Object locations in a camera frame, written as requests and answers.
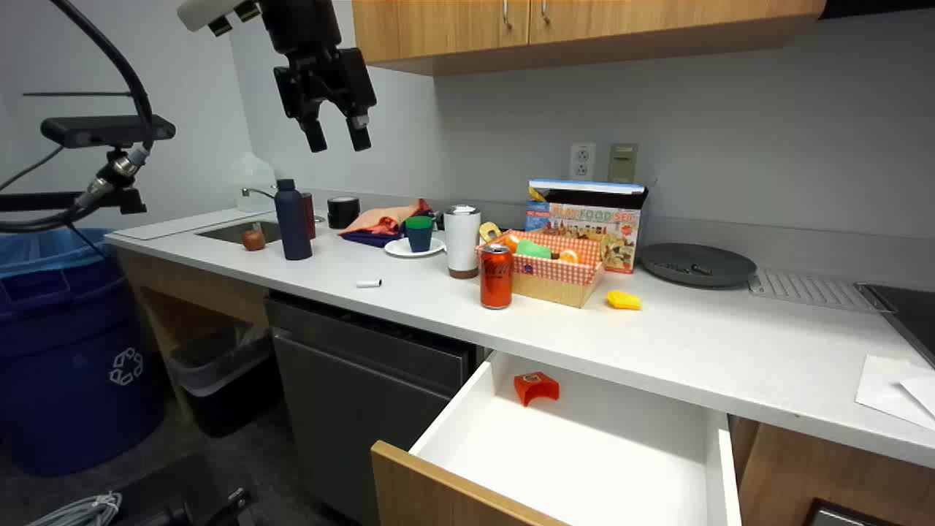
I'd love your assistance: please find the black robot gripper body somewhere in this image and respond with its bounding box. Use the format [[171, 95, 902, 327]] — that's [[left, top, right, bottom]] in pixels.
[[256, 0, 379, 123]]

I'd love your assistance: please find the white drawer with wooden front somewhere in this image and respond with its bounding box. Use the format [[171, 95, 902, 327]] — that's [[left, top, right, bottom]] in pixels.
[[368, 346, 748, 526]]

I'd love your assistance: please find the orange toy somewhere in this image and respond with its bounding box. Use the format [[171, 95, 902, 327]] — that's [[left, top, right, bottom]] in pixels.
[[511, 370, 563, 409]]

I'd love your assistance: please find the yellow sponge toy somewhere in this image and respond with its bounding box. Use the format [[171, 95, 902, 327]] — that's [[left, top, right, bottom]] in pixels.
[[601, 285, 644, 311]]

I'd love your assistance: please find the black cup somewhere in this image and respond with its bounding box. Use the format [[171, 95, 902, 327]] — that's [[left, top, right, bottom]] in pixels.
[[323, 196, 362, 231]]

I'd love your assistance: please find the orange cloth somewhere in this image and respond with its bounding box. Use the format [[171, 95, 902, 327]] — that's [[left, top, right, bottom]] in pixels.
[[341, 197, 431, 238]]

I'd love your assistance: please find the navy blue bottle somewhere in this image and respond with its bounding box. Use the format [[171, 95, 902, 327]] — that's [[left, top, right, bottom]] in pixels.
[[272, 174, 316, 263]]

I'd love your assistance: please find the purple cloth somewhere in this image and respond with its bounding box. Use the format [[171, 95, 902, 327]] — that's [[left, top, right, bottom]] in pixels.
[[339, 228, 402, 249]]

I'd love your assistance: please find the blue cup with green rim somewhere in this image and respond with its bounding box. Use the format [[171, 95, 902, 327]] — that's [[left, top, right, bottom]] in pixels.
[[402, 213, 438, 253]]

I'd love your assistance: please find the kitchen sink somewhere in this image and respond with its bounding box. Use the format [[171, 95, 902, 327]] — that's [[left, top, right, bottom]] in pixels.
[[199, 215, 286, 244]]

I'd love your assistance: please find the white plate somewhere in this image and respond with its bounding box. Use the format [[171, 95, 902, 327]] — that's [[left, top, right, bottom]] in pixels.
[[383, 234, 450, 263]]

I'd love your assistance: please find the white tumbler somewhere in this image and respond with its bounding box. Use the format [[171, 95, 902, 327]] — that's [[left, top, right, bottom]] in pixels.
[[440, 200, 485, 279]]

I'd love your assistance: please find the red soda can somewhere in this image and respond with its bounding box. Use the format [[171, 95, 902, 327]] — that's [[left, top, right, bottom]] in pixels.
[[475, 238, 516, 311]]

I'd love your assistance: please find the orange checkered basket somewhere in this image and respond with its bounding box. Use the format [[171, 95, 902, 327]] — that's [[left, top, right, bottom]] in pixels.
[[498, 228, 606, 308]]

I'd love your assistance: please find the wooden upper cabinet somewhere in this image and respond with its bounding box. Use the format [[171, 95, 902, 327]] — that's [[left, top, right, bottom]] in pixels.
[[351, 0, 828, 78]]

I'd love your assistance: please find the black trash bin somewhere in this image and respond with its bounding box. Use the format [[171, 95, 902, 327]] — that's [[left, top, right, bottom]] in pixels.
[[164, 323, 286, 438]]

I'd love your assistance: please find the blue snack box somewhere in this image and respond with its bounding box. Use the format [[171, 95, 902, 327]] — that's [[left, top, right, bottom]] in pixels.
[[523, 178, 652, 275]]

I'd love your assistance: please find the grey dishwasher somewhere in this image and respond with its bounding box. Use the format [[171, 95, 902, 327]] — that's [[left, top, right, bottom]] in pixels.
[[266, 288, 479, 526]]

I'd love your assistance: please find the blue recycling bin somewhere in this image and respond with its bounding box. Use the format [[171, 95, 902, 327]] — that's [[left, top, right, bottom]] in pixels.
[[0, 228, 170, 478]]

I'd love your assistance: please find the crumpled clear plastic bag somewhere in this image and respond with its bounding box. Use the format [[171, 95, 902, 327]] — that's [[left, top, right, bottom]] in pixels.
[[25, 488, 126, 526]]

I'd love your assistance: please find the grey drying mat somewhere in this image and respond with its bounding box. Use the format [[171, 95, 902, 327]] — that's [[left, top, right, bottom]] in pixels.
[[748, 268, 880, 314]]

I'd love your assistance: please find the white paper sheet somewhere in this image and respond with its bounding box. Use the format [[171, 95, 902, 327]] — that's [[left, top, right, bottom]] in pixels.
[[852, 351, 935, 431], [893, 374, 935, 419]]

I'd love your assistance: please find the black cooktop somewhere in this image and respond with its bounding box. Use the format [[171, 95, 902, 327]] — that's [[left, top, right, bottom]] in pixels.
[[858, 279, 935, 367]]

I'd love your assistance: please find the wooden base cabinet panel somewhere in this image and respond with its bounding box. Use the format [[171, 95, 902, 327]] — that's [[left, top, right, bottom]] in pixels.
[[728, 414, 935, 526]]

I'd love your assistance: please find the white wrist camera block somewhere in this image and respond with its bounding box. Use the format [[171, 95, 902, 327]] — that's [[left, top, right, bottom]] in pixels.
[[171, 0, 263, 40]]

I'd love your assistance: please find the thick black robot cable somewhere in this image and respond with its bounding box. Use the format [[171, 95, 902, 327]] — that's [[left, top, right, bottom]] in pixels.
[[0, 0, 158, 234]]

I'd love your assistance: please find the wooden sink cabinet frame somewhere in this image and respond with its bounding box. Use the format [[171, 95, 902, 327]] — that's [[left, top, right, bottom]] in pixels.
[[113, 244, 272, 390]]

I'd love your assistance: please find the black stereo camera bar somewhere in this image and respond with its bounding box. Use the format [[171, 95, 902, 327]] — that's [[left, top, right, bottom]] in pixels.
[[38, 113, 177, 151]]

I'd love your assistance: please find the white wall outlet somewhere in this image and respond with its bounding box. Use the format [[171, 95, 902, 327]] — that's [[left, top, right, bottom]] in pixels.
[[567, 139, 598, 183]]

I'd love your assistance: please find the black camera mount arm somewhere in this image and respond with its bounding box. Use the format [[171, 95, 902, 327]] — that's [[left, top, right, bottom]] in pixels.
[[0, 142, 151, 218]]

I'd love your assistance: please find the grey wall switch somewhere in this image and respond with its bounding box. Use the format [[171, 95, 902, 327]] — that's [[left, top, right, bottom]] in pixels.
[[606, 139, 640, 183]]

